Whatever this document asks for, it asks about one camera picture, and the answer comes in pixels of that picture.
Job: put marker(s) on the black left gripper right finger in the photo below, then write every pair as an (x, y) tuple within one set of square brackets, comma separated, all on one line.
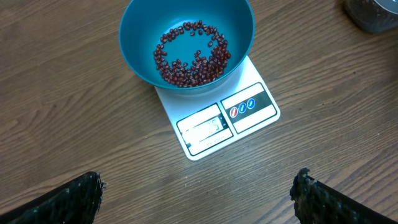
[(317, 203)]

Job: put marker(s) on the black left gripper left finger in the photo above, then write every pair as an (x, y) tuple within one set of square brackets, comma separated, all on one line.
[(76, 201)]

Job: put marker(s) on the red adzuki beans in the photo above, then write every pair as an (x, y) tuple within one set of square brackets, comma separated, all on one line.
[(200, 71)]

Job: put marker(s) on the white digital kitchen scale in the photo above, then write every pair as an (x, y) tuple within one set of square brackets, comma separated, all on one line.
[(207, 121)]

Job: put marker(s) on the blue plastic bowl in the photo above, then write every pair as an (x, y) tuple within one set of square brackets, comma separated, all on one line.
[(145, 21)]

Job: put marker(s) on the clear plastic food container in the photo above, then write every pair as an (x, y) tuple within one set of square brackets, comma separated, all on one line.
[(373, 16)]

